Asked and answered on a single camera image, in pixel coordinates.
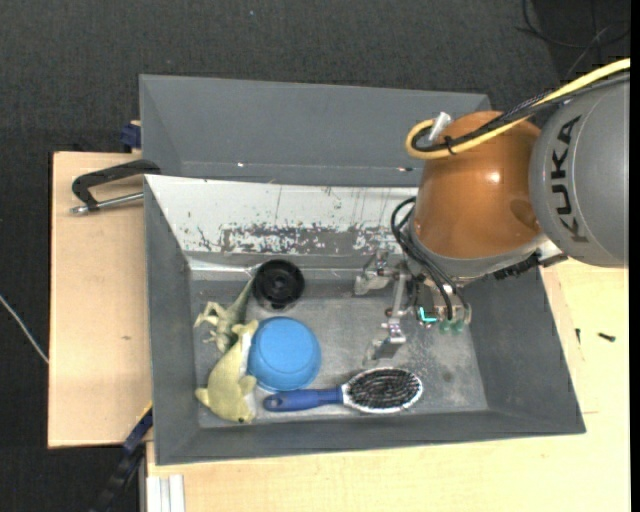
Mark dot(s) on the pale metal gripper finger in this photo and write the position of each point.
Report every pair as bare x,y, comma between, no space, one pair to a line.
372,281
395,334

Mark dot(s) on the grey metal bin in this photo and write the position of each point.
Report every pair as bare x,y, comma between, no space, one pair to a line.
325,325

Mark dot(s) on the black round lid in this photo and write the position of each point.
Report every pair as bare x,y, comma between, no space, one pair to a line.
278,283

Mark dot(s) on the blue plastic bowl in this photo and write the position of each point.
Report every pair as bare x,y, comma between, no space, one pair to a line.
284,354

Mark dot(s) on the green toy lizard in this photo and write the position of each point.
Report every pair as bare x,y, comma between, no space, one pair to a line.
231,315

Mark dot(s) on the yellow-green plush shark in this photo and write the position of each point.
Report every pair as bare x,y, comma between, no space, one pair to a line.
229,385

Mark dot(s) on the small black screw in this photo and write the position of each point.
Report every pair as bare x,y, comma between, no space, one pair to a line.
607,337

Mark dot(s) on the pale wood flat board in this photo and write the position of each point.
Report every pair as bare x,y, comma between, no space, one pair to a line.
100,310

